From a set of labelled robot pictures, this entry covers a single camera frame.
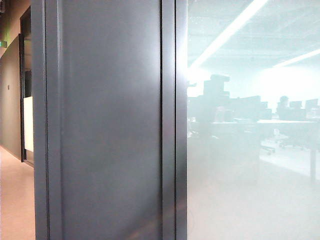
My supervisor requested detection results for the white frosted door glass strip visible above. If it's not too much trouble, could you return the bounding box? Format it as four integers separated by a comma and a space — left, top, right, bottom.
23, 95, 34, 153

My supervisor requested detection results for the grey metal door frame pillar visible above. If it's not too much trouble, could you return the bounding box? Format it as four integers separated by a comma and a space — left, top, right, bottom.
30, 0, 188, 240

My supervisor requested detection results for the frosted glass wall panel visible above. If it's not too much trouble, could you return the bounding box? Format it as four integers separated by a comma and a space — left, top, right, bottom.
186, 0, 320, 240

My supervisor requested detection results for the black corridor door frame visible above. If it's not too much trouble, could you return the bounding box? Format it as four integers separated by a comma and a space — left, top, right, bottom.
18, 9, 35, 168

